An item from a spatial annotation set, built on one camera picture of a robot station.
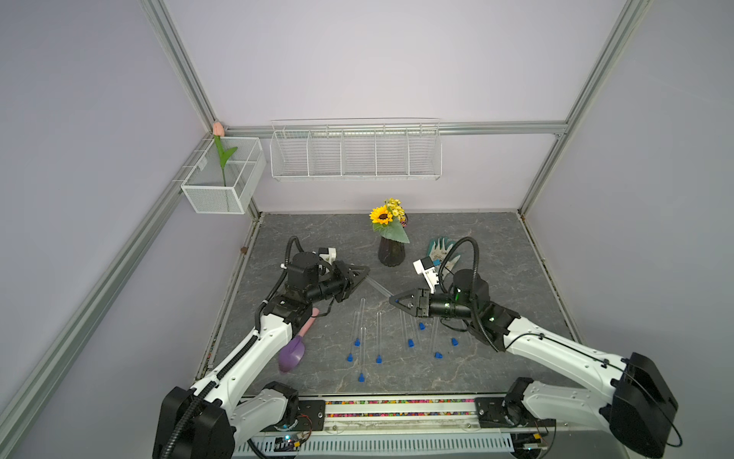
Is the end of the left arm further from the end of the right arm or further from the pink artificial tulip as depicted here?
the pink artificial tulip

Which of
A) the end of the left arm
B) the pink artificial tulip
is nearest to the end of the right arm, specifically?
the end of the left arm

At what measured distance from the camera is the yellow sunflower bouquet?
859 mm
